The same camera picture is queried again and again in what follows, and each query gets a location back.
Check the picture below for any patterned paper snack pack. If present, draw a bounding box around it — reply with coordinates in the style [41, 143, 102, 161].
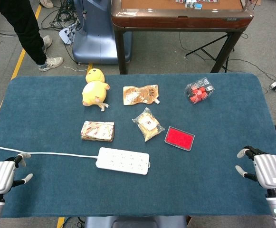
[81, 121, 115, 143]

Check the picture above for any clear bag of biscuits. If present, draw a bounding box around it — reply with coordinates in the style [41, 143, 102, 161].
[132, 107, 166, 143]

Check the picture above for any clear box of red cubes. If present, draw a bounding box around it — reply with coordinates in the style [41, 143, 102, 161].
[184, 77, 216, 105]

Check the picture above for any person in black trousers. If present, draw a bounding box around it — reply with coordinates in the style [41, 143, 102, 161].
[0, 0, 64, 72]

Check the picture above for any brown spouted drink pouch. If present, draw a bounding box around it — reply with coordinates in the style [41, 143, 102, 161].
[123, 84, 161, 105]

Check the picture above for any white cable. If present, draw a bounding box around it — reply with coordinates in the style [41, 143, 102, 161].
[0, 145, 100, 159]

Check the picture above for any blue felt table mat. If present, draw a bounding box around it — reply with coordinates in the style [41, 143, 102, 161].
[0, 73, 276, 219]

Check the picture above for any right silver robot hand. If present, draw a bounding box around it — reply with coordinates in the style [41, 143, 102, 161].
[235, 145, 276, 190]

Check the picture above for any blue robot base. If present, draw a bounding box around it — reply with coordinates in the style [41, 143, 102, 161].
[72, 0, 133, 64]

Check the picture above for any brown mahjong table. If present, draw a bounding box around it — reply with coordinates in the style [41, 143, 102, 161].
[111, 0, 255, 75]

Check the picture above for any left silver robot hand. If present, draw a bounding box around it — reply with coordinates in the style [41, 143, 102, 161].
[0, 153, 34, 196]

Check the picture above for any red ink pad box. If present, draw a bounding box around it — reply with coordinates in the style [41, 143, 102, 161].
[164, 126, 195, 152]

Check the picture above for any tangle of black floor cables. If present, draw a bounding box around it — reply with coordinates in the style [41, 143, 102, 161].
[40, 0, 81, 31]

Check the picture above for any white floor power strip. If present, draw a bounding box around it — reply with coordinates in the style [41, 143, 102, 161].
[58, 23, 79, 45]

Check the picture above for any yellow plush duck toy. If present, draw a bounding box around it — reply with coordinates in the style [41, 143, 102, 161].
[81, 68, 111, 112]

